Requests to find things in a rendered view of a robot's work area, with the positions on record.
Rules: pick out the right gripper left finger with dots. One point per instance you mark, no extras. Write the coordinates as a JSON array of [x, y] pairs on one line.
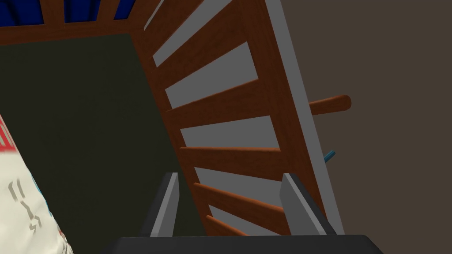
[[166, 208]]

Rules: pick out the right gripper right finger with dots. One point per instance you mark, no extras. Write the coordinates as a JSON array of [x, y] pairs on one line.
[[300, 208]]

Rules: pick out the small blue stick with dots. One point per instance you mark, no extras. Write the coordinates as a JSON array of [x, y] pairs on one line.
[[329, 156]]

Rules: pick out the brown wooden slatted chair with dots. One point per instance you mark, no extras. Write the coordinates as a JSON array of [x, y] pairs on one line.
[[229, 106]]

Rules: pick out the white printed bag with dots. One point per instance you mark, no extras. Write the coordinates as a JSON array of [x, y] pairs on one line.
[[24, 197]]

